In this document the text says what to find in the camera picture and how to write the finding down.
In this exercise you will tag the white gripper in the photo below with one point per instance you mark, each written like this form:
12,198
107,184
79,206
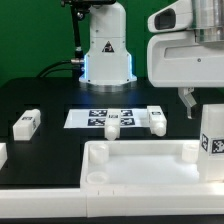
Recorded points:
176,60

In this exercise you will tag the white desk top tray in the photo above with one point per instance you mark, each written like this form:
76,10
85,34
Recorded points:
147,164

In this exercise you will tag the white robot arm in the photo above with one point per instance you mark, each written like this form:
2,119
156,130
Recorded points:
108,65

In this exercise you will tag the white marker sheet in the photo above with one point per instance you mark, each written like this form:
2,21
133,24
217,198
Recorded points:
95,118

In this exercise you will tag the white left barrier block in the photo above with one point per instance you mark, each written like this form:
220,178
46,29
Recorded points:
3,154

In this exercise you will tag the white front barrier rail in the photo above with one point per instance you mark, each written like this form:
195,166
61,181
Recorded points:
49,203

